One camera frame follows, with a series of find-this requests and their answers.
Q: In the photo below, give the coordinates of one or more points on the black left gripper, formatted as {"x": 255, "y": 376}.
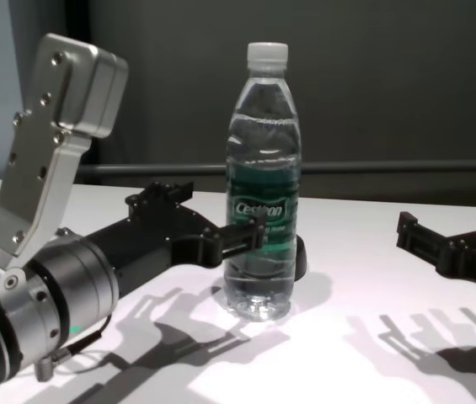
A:
{"x": 149, "y": 240}

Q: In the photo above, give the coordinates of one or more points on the dark grey horizontal rail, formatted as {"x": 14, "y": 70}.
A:
{"x": 389, "y": 168}

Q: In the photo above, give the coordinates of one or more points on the green buzzer button black base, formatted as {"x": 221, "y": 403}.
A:
{"x": 302, "y": 258}

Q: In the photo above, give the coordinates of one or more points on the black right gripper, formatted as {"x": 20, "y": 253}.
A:
{"x": 473, "y": 252}

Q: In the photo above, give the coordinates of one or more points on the clear water bottle green label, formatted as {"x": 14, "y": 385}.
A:
{"x": 263, "y": 168}

